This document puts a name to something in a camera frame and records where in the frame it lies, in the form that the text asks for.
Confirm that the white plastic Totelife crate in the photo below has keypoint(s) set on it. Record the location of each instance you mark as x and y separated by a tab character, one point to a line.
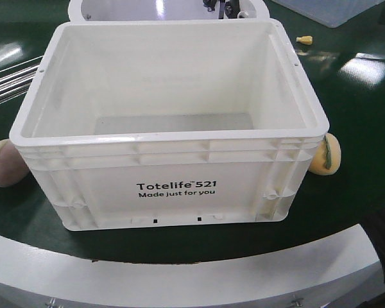
151	124

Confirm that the yellow plush toy green stripe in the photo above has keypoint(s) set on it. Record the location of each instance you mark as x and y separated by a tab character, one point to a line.
327	158

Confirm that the pink plush toy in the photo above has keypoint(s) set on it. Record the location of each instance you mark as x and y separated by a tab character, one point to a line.
12	166

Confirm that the black machinery in background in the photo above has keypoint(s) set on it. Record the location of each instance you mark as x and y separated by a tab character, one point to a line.
224	9

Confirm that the small yellow toy piece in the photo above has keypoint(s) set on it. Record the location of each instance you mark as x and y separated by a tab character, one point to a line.
305	40

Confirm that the clear plastic container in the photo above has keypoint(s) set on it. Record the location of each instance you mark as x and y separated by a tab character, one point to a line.
330	13

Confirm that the metal rods rack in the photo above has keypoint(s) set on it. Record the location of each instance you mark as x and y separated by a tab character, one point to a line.
15	80

